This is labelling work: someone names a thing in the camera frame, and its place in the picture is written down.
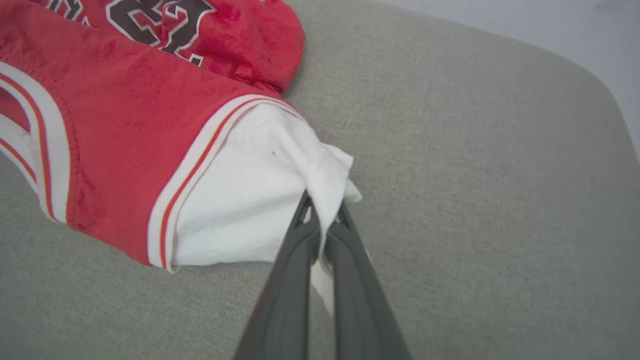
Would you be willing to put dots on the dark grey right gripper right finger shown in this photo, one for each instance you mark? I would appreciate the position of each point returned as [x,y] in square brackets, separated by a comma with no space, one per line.
[360,300]

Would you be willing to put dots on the red and white jersey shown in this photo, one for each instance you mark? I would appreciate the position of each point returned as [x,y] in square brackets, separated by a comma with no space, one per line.
[125,125]

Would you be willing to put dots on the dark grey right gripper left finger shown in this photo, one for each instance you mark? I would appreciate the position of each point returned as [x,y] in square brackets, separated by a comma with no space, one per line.
[285,300]

